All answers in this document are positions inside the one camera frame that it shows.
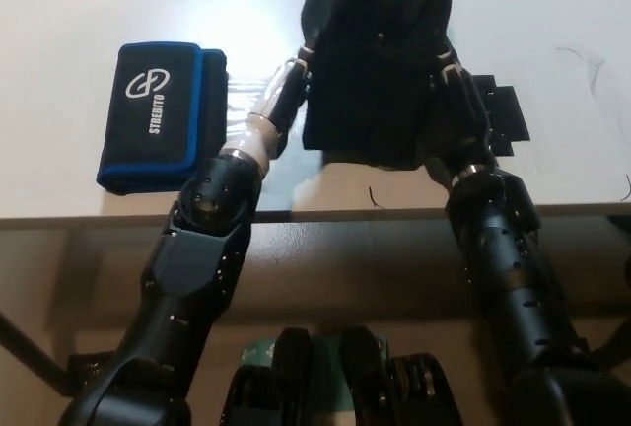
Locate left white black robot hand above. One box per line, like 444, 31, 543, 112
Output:
245, 43, 317, 161

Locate black blue Strebito notebook pouch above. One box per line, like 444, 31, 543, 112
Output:
95, 41, 230, 197

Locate clear tape patch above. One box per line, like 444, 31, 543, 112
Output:
224, 73, 297, 144

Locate black metal table leg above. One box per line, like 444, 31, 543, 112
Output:
0, 308, 69, 396

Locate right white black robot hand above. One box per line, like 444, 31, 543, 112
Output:
429, 42, 495, 178

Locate dark teal black lunch bag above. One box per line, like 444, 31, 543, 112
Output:
298, 0, 456, 172

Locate black table foot plate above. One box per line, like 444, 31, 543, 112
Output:
66, 353, 119, 393

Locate black tape cross patch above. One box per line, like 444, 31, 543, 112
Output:
467, 72, 533, 158

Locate clear plastic film sheet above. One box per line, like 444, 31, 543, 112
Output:
365, 45, 631, 211

